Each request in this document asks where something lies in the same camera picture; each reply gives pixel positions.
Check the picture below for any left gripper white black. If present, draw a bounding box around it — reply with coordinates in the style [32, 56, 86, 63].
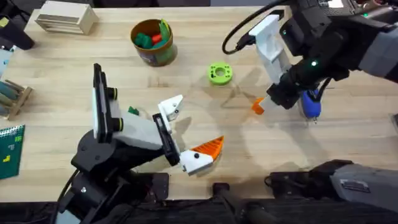
[71, 87, 225, 177]

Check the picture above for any blue electric screwdriver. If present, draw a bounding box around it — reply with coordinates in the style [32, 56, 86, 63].
[298, 89, 323, 126]

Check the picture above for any green disc with holes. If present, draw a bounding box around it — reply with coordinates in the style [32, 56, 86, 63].
[207, 62, 234, 86]

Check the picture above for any brown tub with toys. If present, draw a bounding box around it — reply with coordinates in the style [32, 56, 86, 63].
[130, 18, 178, 67]

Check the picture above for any black left wrist plate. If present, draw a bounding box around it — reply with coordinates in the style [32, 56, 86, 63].
[92, 63, 109, 144]

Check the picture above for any black wrist plate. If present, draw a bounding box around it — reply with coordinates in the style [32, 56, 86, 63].
[298, 0, 361, 17]
[92, 63, 109, 144]

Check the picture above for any black right wrist plate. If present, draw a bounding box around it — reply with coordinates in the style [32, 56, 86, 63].
[298, 0, 361, 17]

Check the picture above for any pale wooden box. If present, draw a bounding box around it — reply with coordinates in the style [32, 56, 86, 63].
[34, 0, 101, 36]

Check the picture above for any small wooden rack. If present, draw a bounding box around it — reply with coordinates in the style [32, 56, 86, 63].
[0, 79, 34, 121]

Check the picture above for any green board with blocks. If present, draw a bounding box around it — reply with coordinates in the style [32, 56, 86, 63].
[0, 124, 26, 180]

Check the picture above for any black case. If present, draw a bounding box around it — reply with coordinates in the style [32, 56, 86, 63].
[0, 11, 36, 51]

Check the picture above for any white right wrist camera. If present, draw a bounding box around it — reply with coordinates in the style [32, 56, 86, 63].
[248, 14, 294, 85]

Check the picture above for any black camera cable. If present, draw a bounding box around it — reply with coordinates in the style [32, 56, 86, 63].
[221, 0, 295, 55]

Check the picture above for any black rail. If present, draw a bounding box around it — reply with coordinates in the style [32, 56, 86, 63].
[0, 182, 398, 224]

